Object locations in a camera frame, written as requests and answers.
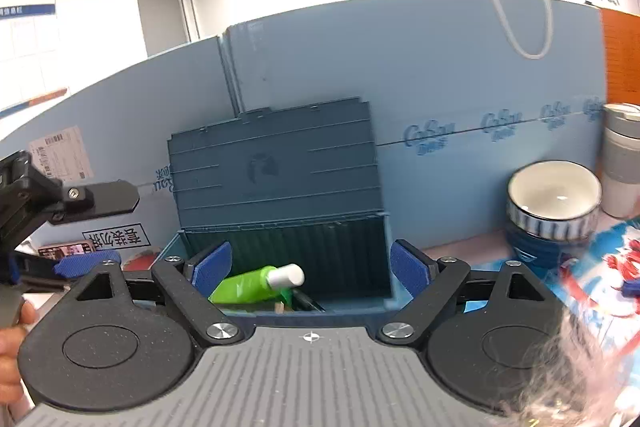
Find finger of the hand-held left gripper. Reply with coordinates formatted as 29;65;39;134
47;180;141;225
17;249;122;292

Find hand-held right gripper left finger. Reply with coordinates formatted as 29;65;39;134
72;241;246;348

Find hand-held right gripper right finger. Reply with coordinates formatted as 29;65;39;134
376;239;553;343

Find green tube with white cap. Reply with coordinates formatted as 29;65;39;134
209;263;306;305

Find blue plastic storage box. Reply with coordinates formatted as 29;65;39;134
157;97;396;315

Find person's left hand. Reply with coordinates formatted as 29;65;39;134
0;301;39;403

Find pink patterned packet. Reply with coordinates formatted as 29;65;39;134
37;243;98;260

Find black framed white sticker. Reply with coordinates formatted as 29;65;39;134
82;223;151;249

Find red and white round packet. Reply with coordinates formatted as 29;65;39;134
122;254;162;273

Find white shipping label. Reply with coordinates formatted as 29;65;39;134
27;127;94;182

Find blue foam board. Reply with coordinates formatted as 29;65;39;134
222;0;608;253
0;34;238;258

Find dark pen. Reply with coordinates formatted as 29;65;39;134
295;289;326;312

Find striped blue ceramic bowl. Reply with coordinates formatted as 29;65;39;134
505;161;602;274

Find printed table mat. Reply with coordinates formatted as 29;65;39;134
465;214;640;408

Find pale pink fuzzy thing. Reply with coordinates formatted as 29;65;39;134
500;307;640;427

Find grey and white cup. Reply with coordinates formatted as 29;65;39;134
600;103;640;219

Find orange board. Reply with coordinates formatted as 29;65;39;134
600;7;640;108

